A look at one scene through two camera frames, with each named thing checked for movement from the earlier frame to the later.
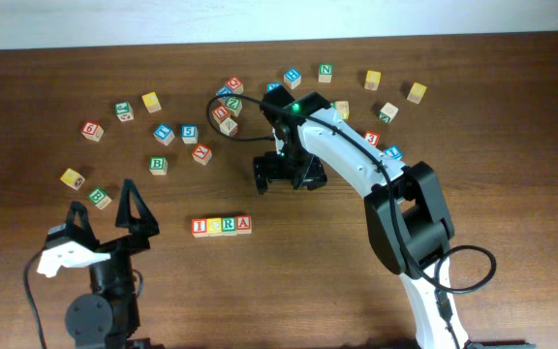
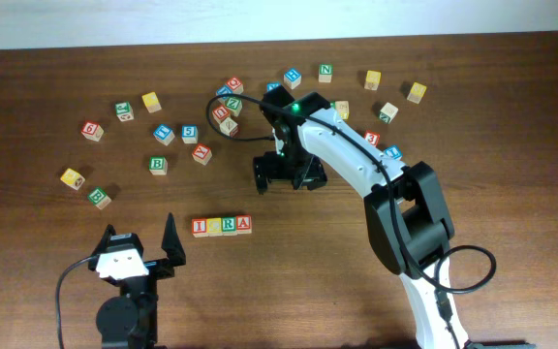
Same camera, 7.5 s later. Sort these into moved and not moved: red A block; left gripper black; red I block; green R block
Moved: left gripper black
Not moved: green R block; red A block; red I block
